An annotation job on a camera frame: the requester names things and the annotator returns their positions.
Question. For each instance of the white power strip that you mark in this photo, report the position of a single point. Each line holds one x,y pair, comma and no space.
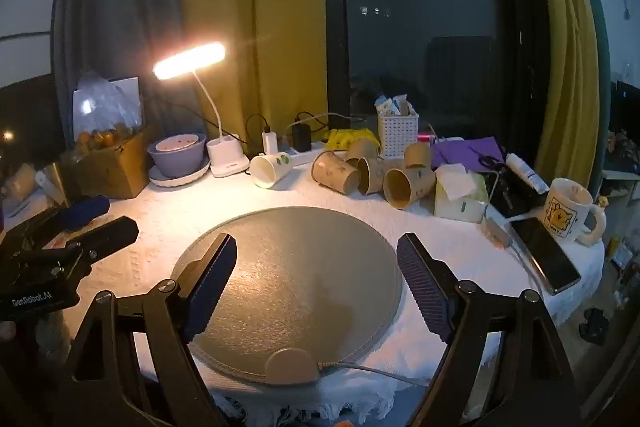
305,155

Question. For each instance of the black smartphone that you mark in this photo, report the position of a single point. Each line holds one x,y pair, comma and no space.
545,253

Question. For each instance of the white charger plug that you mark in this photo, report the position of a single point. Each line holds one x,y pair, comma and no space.
270,141

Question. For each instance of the white flat box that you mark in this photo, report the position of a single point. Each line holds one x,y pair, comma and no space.
131,97

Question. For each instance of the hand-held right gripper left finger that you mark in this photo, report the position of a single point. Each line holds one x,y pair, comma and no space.
212,287

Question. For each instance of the white desk lamp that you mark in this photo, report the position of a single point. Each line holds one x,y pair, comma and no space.
220,142

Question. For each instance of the brown paper cup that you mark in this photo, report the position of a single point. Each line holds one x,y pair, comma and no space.
417,156
362,149
407,187
336,172
369,174

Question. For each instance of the grey curtain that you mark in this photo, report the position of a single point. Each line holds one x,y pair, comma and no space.
110,7

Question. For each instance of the black charger plug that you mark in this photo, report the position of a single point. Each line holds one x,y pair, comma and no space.
301,137

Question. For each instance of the white cream tube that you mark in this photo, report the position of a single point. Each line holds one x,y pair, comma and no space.
525,173

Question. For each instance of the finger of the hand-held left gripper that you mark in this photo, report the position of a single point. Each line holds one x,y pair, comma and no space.
107,234
80,211

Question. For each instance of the purple bowl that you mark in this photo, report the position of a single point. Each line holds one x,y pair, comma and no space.
177,153

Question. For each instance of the white plate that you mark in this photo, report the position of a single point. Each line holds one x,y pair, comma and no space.
175,179

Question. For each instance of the clear plastic bag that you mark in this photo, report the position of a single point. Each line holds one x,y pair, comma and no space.
102,102

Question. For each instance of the white mug with bear print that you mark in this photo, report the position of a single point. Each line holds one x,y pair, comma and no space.
567,213

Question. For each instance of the yellow curtain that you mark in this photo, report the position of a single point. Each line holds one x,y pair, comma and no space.
260,7
567,57

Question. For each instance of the white cup with green print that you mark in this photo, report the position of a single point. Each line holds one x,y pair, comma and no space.
270,169

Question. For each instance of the cardboard box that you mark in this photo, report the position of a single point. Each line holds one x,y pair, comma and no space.
112,167

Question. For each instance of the yellow cloth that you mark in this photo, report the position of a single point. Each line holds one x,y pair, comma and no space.
350,138

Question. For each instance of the round grey heating mat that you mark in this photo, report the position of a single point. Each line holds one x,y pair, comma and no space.
300,277

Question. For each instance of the black scissors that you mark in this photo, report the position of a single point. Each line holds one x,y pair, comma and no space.
490,162

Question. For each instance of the white plastic basket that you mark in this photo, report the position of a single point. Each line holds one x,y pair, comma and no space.
397,134

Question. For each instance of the green tissue box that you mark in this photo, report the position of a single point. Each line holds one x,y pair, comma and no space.
460,197

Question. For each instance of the purple cloth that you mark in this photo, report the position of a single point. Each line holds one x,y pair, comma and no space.
465,152

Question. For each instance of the beige mat controller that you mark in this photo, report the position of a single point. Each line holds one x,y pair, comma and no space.
291,367

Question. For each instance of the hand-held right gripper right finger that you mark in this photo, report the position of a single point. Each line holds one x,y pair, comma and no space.
425,287

